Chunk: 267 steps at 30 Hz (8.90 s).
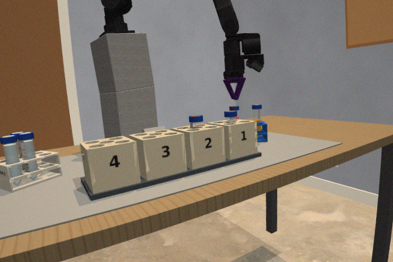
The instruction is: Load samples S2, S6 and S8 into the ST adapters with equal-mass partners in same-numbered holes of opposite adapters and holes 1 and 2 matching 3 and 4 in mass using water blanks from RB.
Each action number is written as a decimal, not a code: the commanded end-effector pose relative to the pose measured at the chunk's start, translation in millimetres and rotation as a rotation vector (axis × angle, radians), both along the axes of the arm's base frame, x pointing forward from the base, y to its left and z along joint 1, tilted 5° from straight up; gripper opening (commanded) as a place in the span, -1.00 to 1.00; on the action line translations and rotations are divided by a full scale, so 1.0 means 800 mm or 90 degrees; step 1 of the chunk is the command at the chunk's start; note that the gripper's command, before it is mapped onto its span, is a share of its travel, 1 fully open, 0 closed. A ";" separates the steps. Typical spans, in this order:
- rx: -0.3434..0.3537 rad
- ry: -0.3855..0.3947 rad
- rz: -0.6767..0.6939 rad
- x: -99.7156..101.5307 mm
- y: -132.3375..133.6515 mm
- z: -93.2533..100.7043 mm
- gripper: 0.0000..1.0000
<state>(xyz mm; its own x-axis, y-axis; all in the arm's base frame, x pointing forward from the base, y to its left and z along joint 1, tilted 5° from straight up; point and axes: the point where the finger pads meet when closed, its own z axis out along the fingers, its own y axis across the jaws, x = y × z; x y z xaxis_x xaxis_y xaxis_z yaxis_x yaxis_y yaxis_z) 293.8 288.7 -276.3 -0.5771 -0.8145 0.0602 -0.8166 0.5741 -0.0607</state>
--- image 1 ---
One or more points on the white tube rack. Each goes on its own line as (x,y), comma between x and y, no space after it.
(49,168)

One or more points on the grey flat mat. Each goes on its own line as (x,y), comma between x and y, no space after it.
(64,199)

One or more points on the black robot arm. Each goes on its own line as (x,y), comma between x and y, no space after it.
(114,23)

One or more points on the blue tube rack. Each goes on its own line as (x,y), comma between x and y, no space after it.
(263,133)

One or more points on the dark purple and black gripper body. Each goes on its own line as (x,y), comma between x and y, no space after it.
(229,68)

